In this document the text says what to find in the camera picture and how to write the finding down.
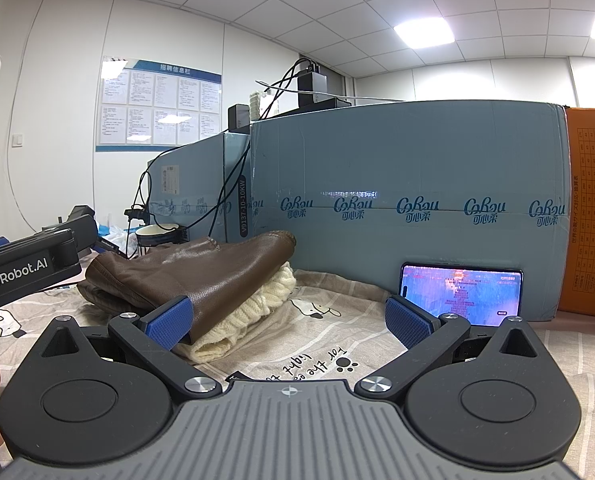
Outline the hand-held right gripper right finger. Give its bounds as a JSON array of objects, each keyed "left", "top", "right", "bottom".
[{"left": 355, "top": 295, "right": 553, "bottom": 401}]

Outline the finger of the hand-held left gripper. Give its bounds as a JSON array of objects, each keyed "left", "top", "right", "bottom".
[{"left": 67, "top": 205, "right": 100, "bottom": 261}]

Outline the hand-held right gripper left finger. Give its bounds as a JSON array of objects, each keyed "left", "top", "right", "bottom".
[{"left": 27, "top": 295, "right": 225, "bottom": 399}]

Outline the clear plastic bag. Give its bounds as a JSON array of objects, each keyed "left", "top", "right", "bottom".
[{"left": 100, "top": 225, "right": 138, "bottom": 257}]

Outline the brown leather jacket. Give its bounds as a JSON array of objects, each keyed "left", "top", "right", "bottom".
[{"left": 77, "top": 230, "right": 298, "bottom": 346}]

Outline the black box with pink print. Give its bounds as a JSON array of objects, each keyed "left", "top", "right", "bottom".
[{"left": 399, "top": 261, "right": 525, "bottom": 326}]

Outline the white mug with dark rim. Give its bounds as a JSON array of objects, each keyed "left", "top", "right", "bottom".
[{"left": 134, "top": 223, "right": 180, "bottom": 252}]

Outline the cream knit sweater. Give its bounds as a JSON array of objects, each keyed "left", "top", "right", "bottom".
[{"left": 177, "top": 260, "right": 298, "bottom": 365}]

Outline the cartoon printed bed sheet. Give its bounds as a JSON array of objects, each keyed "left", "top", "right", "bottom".
[{"left": 0, "top": 250, "right": 595, "bottom": 411}]

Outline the small blue-grey cardboard box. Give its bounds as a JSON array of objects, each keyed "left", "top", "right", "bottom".
[{"left": 147, "top": 130, "right": 253, "bottom": 243}]

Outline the light blue foam board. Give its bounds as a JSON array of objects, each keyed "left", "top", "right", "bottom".
[{"left": 250, "top": 100, "right": 571, "bottom": 323}]

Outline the small black box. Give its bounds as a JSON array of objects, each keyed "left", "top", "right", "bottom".
[{"left": 227, "top": 104, "right": 250, "bottom": 134}]

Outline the orange cardboard box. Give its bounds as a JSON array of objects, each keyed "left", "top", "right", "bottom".
[{"left": 560, "top": 106, "right": 595, "bottom": 318}]

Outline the flat black device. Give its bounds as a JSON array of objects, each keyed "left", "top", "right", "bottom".
[{"left": 297, "top": 91, "right": 353, "bottom": 112}]

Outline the black power adapter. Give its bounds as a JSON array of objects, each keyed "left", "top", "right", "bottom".
[{"left": 297, "top": 71, "right": 331, "bottom": 93}]

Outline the black cable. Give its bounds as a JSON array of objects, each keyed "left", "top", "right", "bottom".
[{"left": 124, "top": 57, "right": 318, "bottom": 221}]

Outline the wall notice board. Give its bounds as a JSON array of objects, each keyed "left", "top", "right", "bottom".
[{"left": 96, "top": 55, "right": 223, "bottom": 153}]

